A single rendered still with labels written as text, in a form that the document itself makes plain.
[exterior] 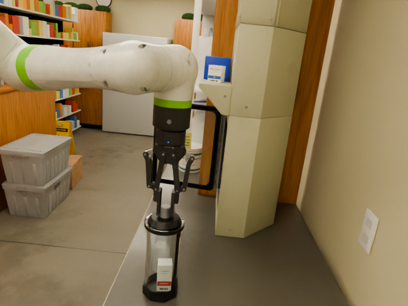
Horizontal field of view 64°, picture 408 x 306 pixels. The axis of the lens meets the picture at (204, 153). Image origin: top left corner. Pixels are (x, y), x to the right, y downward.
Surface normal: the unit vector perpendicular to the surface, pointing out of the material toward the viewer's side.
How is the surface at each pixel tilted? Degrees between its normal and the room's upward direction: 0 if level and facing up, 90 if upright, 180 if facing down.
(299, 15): 90
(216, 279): 0
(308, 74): 90
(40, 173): 95
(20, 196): 96
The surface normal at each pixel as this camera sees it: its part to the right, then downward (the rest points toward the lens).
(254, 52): -0.04, 0.29
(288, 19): 0.67, 0.28
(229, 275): 0.09, -0.95
